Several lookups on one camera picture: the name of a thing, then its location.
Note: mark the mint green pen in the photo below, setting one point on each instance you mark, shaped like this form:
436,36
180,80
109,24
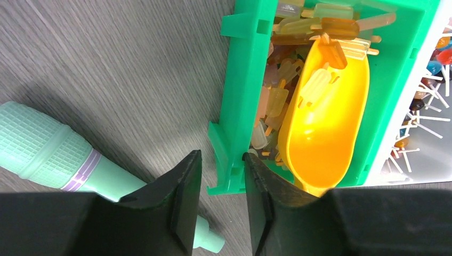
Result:
82,215

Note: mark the green bin with candies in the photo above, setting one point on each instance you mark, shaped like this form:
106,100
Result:
269,44

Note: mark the orange plastic scoop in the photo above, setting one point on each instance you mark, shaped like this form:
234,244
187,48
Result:
317,137

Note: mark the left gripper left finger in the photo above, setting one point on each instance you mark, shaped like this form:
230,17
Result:
160,218

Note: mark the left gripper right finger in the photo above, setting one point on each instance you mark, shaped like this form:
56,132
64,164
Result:
283,219

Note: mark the white bin with wrapped candies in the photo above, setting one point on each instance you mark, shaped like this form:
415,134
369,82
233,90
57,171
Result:
417,144

